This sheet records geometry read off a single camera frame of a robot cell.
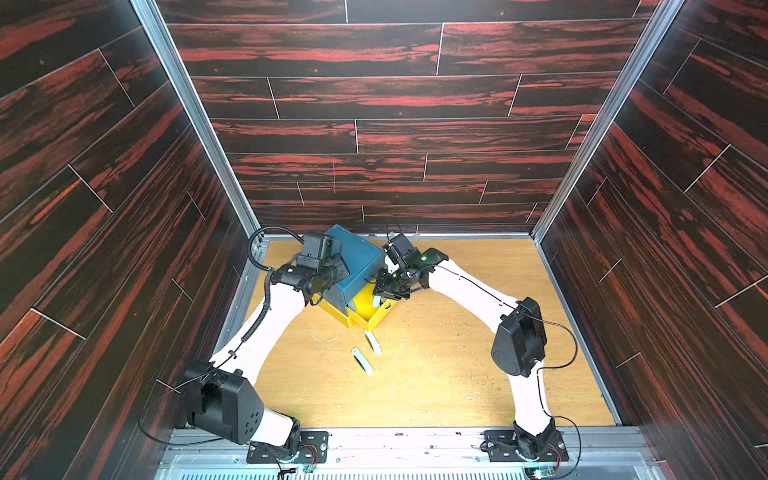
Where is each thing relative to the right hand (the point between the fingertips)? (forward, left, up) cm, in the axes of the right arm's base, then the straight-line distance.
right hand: (379, 289), depth 88 cm
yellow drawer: (-8, +1, 0) cm, 9 cm away
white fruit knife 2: (-18, +3, -14) cm, 23 cm away
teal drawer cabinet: (+4, +4, +8) cm, 10 cm away
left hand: (+1, +9, +8) cm, 12 cm away
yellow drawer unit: (-7, +8, -6) cm, 12 cm away
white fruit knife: (-12, 0, -14) cm, 18 cm away
